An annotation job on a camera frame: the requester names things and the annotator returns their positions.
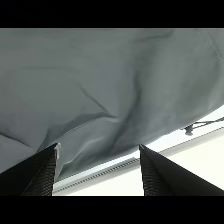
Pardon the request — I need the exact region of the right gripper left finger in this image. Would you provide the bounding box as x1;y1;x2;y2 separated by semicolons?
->
0;143;59;197

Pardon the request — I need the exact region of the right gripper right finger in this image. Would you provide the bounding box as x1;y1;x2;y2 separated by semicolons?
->
138;143;224;197

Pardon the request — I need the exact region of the dark grey garment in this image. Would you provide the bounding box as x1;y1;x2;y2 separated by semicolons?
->
0;28;224;183

